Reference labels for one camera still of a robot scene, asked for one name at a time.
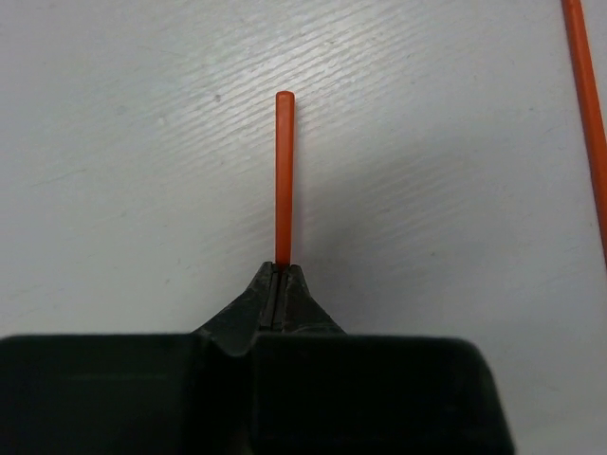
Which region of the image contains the orange chopstick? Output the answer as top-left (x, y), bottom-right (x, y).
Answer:
top-left (275, 91), bottom-right (295, 268)
top-left (561, 0), bottom-right (606, 257)

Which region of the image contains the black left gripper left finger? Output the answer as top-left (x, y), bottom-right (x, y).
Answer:
top-left (1, 263), bottom-right (277, 454)

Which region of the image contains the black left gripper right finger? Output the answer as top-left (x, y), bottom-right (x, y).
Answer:
top-left (250, 266), bottom-right (515, 454)

